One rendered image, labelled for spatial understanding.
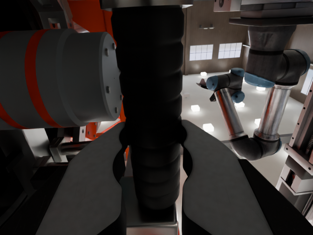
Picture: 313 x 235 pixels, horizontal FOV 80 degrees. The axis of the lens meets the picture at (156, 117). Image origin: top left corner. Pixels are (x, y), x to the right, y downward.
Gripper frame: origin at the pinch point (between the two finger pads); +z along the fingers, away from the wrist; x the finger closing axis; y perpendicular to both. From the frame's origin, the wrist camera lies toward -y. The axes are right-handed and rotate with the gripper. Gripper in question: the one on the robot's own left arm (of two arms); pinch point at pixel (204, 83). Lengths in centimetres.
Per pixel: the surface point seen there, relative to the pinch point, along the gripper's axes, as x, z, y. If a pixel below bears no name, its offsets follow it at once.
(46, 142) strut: 91, -77, 14
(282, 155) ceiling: -712, 298, -435
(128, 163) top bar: 79, -91, 18
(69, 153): 87, -78, 12
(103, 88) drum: 81, -89, 29
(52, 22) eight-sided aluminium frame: 89, -55, 34
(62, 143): 88, -76, 13
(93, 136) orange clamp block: 82, -58, 2
